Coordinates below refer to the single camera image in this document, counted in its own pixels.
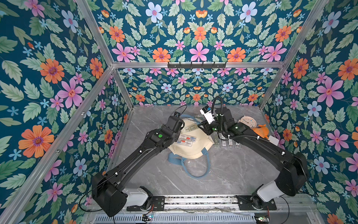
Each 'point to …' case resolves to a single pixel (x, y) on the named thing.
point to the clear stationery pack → (186, 140)
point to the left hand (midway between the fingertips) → (173, 128)
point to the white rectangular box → (273, 140)
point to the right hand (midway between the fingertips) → (203, 120)
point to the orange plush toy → (263, 131)
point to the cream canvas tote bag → (180, 153)
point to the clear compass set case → (219, 142)
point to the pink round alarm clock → (248, 121)
